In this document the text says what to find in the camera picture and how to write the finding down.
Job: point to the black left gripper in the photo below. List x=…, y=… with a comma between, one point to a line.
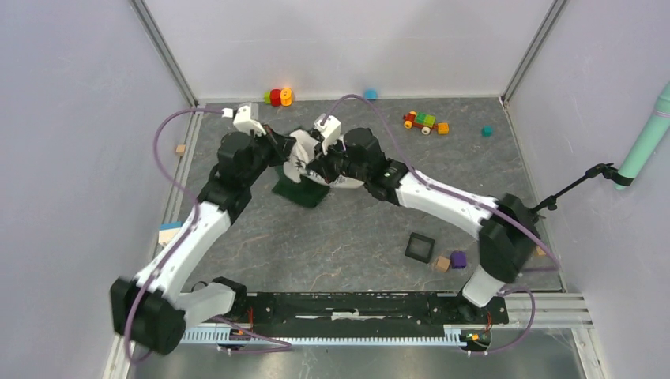
x=280, y=145

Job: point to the blue and white block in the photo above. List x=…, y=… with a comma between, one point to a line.
x=167, y=232

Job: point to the black square frame tray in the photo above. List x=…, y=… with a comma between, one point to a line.
x=420, y=248

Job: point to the red green orange toy stack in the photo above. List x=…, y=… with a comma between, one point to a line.
x=279, y=97

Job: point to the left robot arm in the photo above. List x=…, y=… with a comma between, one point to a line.
x=150, y=309

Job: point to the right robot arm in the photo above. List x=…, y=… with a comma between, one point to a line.
x=504, y=227

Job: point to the teal padded pole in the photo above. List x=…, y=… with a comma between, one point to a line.
x=649, y=138

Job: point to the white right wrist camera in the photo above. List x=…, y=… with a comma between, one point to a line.
x=328, y=129

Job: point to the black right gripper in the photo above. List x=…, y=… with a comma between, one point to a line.
x=322, y=163

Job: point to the blue round toy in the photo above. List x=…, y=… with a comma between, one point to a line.
x=370, y=94

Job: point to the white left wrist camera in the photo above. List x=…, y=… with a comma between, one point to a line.
x=245, y=119

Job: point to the white and green t-shirt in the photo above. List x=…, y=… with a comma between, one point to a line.
x=303, y=186

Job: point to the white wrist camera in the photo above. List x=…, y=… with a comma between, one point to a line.
x=328, y=129
x=245, y=119

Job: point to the purple cube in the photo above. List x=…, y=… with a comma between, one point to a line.
x=458, y=260

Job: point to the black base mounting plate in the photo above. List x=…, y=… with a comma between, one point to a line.
x=361, y=314

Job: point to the colourful toy block train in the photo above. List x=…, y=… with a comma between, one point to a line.
x=426, y=123

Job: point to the teal cube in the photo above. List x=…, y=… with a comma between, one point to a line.
x=487, y=131

